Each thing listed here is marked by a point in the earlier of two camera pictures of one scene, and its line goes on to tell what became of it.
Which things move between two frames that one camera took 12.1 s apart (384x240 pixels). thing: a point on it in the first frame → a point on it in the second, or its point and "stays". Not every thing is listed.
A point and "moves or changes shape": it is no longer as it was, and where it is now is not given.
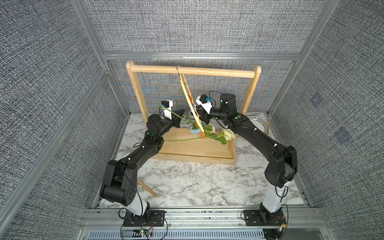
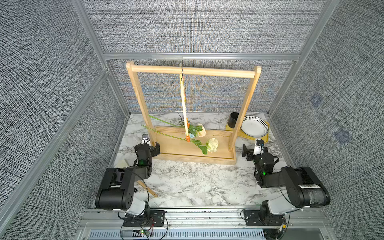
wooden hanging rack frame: [195, 145] stays
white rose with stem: [225, 134] → [210, 145]
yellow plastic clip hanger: [193, 105] → [183, 92]
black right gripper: [205, 117] → [250, 153]
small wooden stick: [146, 188] stays
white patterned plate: [259, 123] stays
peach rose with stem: [210, 128] → [199, 130]
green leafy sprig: [190, 120] moves or changes shape
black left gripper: [174, 118] → [154, 151]
